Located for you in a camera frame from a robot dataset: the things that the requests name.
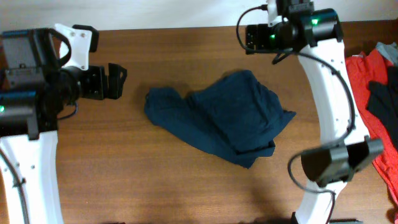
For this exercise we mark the red garment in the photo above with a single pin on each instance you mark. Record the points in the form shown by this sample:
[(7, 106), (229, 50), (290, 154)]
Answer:
[(361, 70)]

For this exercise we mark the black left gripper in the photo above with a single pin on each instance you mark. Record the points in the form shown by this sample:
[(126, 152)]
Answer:
[(102, 90)]

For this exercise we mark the dark blue shirt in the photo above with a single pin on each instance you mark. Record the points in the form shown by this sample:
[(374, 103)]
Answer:
[(237, 118)]

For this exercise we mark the grey garment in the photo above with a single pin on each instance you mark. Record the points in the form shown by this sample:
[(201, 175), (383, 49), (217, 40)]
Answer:
[(388, 51)]

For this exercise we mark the black garment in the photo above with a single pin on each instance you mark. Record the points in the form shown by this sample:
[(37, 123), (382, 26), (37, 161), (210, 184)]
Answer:
[(382, 103)]

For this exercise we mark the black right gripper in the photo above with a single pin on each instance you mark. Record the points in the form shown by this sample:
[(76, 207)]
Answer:
[(260, 30)]

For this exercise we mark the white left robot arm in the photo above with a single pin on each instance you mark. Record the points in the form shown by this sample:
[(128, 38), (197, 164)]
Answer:
[(46, 70)]

